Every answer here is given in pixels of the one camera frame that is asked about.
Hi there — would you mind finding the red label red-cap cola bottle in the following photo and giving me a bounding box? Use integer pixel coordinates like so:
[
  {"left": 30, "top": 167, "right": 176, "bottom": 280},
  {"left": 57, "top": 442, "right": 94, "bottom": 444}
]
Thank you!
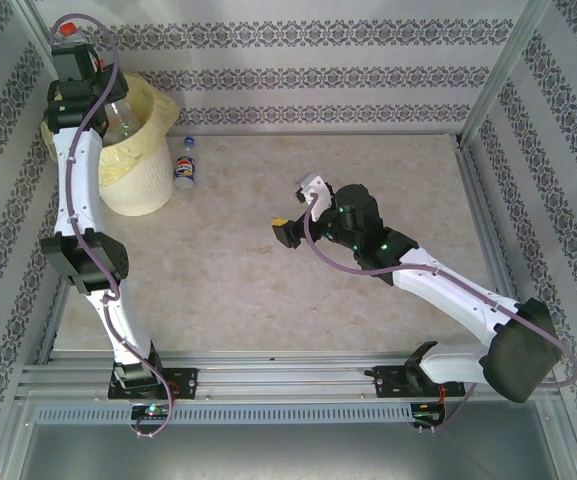
[{"left": 60, "top": 21, "right": 142, "bottom": 144}]

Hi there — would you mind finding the yellow plastic bin liner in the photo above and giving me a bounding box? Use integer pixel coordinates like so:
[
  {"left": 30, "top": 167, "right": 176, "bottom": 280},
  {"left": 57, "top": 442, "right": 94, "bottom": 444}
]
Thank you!
[{"left": 40, "top": 72, "right": 180, "bottom": 189}]

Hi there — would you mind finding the white ribbed plastic bin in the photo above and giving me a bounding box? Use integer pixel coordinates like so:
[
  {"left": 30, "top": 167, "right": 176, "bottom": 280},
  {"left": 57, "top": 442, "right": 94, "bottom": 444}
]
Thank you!
[{"left": 98, "top": 137, "right": 175, "bottom": 217}]

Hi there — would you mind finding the blue Pepsi label bottle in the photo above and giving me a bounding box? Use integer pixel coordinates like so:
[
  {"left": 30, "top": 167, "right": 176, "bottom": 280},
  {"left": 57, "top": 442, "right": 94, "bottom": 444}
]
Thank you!
[{"left": 171, "top": 155, "right": 198, "bottom": 192}]

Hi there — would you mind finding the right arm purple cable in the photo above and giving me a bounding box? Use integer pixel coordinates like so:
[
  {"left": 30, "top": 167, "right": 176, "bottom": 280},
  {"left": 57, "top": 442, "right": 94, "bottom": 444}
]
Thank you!
[{"left": 303, "top": 194, "right": 577, "bottom": 432}]

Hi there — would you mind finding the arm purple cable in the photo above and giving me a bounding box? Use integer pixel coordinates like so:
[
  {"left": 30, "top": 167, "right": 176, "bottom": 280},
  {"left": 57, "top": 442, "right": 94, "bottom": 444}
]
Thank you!
[
  {"left": 50, "top": 16, "right": 177, "bottom": 441},
  {"left": 303, "top": 194, "right": 577, "bottom": 432}
]

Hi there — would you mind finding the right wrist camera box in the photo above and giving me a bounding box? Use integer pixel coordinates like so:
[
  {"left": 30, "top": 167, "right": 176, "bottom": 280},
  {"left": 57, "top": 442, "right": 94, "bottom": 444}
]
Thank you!
[{"left": 294, "top": 173, "right": 333, "bottom": 221}]

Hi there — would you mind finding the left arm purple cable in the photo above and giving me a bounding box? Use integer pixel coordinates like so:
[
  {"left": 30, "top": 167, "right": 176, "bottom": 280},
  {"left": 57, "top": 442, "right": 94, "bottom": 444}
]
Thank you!
[{"left": 50, "top": 16, "right": 177, "bottom": 441}]

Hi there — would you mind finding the aluminium frame post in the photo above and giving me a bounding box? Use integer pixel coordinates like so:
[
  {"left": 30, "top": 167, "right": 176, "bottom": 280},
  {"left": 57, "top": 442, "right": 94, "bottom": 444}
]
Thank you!
[
  {"left": 17, "top": 0, "right": 79, "bottom": 99},
  {"left": 460, "top": 0, "right": 554, "bottom": 149}
]

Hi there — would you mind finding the aluminium side rail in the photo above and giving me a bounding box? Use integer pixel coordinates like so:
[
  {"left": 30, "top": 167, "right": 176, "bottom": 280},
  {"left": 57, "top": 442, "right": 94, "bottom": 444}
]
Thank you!
[
  {"left": 37, "top": 284, "right": 67, "bottom": 366},
  {"left": 453, "top": 134, "right": 532, "bottom": 326}
]

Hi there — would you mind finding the aluminium mounting rail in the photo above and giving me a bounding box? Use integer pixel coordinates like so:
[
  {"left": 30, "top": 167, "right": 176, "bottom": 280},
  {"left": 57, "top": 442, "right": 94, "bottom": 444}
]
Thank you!
[{"left": 17, "top": 349, "right": 474, "bottom": 402}]

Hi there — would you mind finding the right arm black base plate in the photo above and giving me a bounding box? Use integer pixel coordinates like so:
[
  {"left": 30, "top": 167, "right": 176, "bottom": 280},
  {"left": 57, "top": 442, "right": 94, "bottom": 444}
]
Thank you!
[{"left": 370, "top": 364, "right": 467, "bottom": 400}]

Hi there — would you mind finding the slotted grey cable tray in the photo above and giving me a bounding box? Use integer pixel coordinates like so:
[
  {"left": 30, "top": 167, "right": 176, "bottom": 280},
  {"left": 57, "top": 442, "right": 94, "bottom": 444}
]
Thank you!
[{"left": 32, "top": 403, "right": 417, "bottom": 426}]

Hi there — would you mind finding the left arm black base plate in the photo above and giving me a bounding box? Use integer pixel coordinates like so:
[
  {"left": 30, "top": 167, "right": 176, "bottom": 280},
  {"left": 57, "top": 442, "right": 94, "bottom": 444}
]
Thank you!
[{"left": 107, "top": 367, "right": 200, "bottom": 400}]

